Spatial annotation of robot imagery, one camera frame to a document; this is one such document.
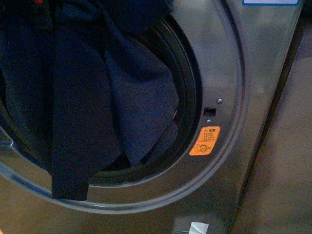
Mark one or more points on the navy blue knit garment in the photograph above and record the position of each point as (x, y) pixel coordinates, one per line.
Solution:
(82, 90)

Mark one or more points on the dark grey washing machine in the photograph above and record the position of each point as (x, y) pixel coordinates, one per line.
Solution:
(241, 51)

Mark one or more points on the black rubber door gasket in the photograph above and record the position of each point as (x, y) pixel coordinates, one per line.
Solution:
(169, 43)

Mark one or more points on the orange warning sticker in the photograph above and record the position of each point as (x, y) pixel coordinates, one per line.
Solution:
(206, 141)

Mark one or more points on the white tape piece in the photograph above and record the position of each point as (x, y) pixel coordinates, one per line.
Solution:
(198, 228)

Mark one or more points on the blue white label sticker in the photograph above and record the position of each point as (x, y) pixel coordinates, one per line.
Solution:
(270, 2)

